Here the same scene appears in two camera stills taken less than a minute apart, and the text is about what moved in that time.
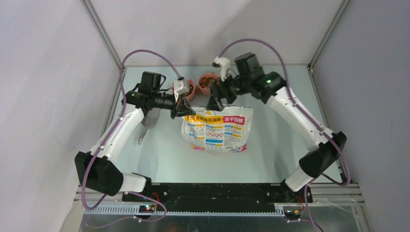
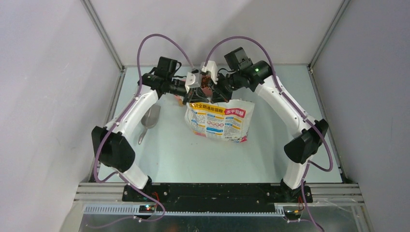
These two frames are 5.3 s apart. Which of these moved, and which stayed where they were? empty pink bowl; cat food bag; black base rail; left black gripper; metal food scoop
Moved: cat food bag; left black gripper
Stayed: black base rail; empty pink bowl; metal food scoop
